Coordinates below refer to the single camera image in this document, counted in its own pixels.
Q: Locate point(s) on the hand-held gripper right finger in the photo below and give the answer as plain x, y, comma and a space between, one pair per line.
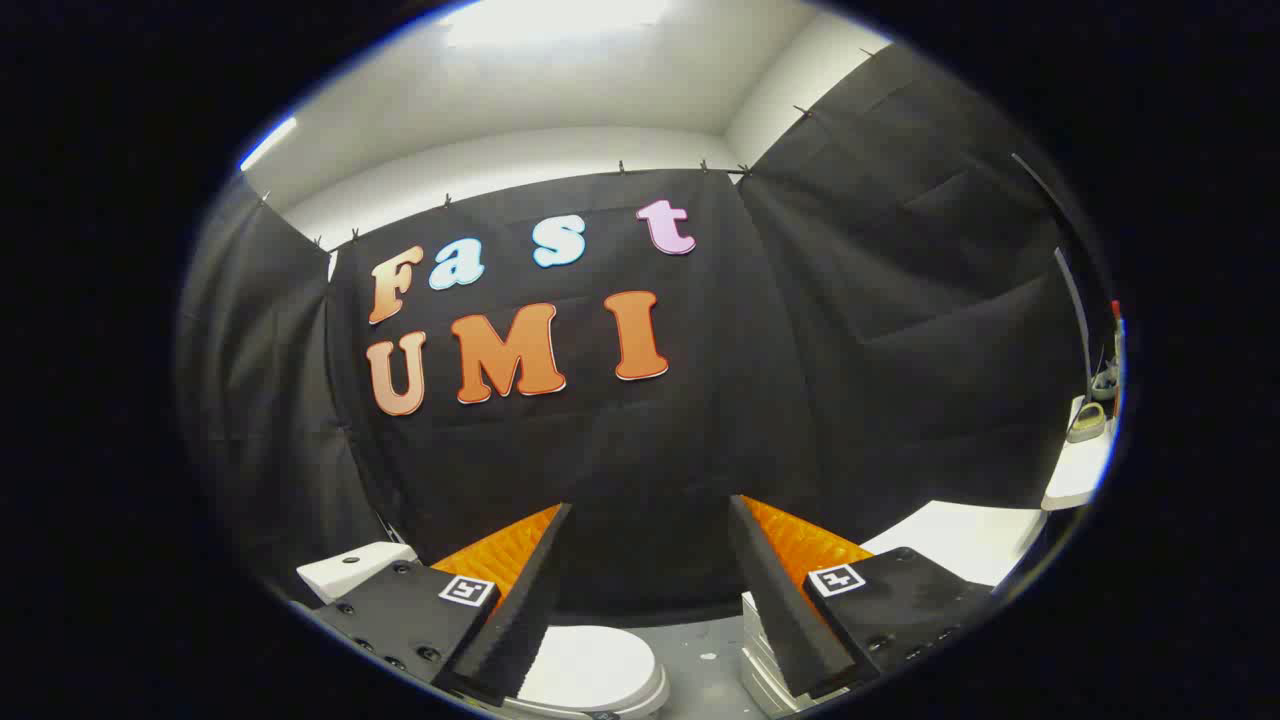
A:
765, 600

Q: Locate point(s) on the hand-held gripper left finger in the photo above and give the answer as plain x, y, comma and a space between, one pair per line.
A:
535, 600

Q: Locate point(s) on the white toilet lid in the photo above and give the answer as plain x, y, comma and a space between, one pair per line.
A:
590, 662

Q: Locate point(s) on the white toilet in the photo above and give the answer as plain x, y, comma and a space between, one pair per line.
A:
350, 570

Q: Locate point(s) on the black backdrop cloth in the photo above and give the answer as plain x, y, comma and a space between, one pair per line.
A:
700, 420

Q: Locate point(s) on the white louvred cabinet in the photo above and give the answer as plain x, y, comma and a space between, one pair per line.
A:
960, 540

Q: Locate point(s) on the white shelf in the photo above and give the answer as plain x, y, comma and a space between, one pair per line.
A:
1078, 470

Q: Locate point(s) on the beige slipper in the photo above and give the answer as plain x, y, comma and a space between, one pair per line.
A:
1086, 424

